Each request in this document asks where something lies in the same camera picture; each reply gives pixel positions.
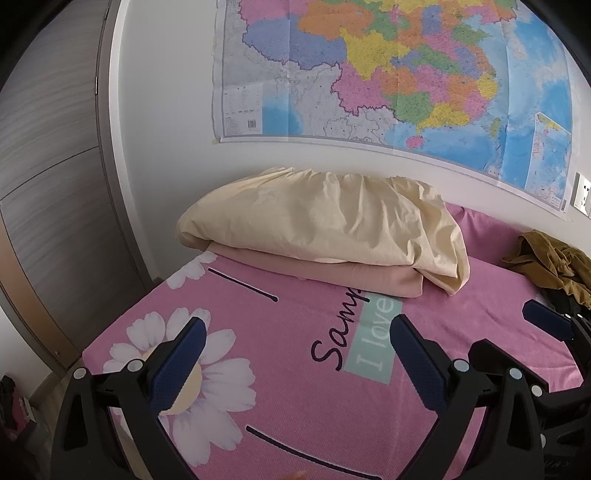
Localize brown olive garment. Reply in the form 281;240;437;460
502;230;590;309

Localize white wall socket panel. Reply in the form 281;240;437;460
571;172;591;217

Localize pink floral bed sheet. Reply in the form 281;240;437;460
82;206;582;479

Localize grey wooden wardrobe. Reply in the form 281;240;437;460
1;1;152;374

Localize folded pink garment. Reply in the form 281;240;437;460
207;242;424;299

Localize colourful wall map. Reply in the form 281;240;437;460
213;0;574;213

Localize dark items on floor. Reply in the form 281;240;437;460
0;375;37;442

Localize cream large garment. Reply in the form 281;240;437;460
175;168;470;295

